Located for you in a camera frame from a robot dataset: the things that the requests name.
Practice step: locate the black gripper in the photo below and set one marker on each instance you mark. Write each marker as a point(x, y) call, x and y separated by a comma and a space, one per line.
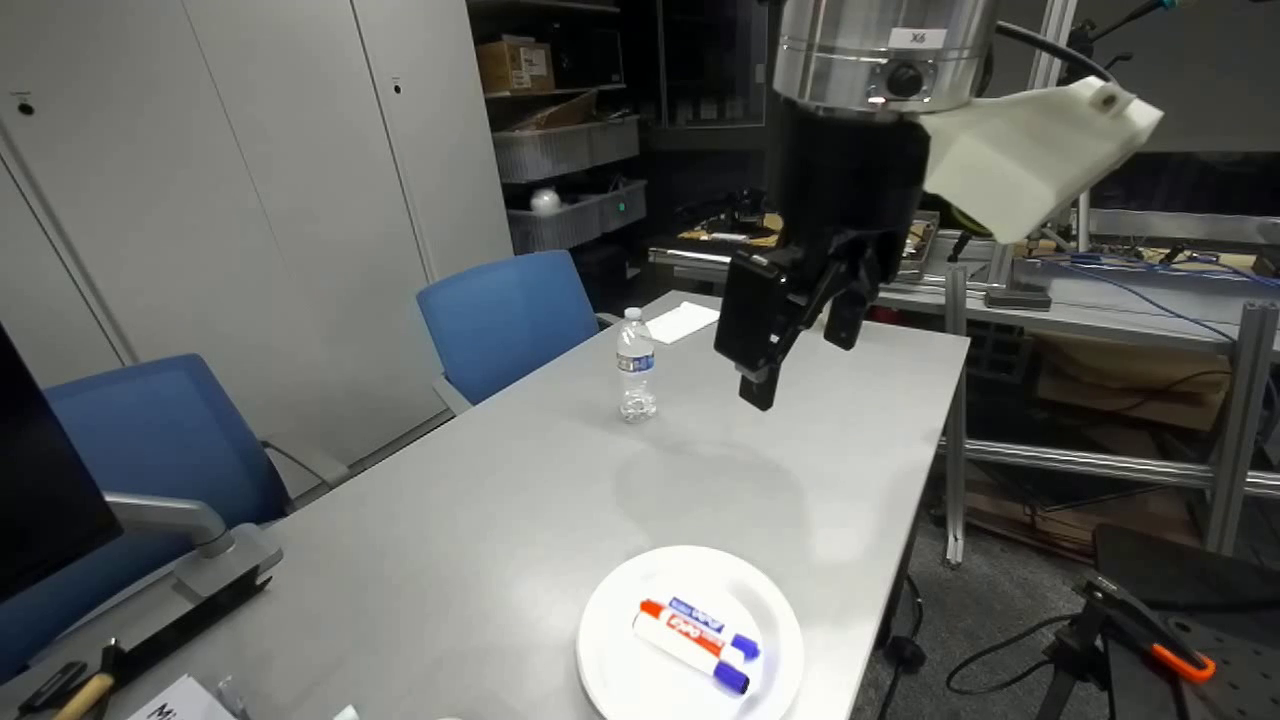
point(844, 185)

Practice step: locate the marker with blue cap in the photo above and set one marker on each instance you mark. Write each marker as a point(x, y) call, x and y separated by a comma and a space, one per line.
point(708, 628)

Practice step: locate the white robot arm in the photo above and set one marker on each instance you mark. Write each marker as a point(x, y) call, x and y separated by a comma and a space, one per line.
point(857, 82)

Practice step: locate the white round plate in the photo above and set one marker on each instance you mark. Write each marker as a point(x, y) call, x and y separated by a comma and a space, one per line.
point(635, 682)

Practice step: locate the white paper sheet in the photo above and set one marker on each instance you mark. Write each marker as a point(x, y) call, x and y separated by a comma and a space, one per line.
point(683, 323)

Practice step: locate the clear plastic water bottle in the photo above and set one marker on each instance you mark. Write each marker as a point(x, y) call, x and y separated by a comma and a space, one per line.
point(635, 360)

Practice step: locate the dark storage shelf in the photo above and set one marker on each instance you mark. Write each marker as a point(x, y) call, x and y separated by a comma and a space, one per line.
point(564, 127)

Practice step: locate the far blue chair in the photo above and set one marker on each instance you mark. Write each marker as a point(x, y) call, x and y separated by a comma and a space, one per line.
point(509, 318)

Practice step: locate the blue chair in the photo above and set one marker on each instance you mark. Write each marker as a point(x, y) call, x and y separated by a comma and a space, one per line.
point(509, 318)
point(168, 431)

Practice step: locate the black tripod with orange clamp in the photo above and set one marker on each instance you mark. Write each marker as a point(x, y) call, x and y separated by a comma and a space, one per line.
point(1108, 612)

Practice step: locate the grey monitor stand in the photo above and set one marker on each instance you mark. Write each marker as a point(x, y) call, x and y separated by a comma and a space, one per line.
point(174, 571)

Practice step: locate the near blue chair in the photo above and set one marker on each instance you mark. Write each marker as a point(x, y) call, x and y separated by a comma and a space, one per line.
point(168, 431)

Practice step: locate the black computer monitor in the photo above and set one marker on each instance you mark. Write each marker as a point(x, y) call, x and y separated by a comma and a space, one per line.
point(50, 504)

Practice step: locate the wooden handled tool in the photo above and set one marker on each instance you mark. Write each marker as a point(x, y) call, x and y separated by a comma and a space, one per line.
point(76, 694)

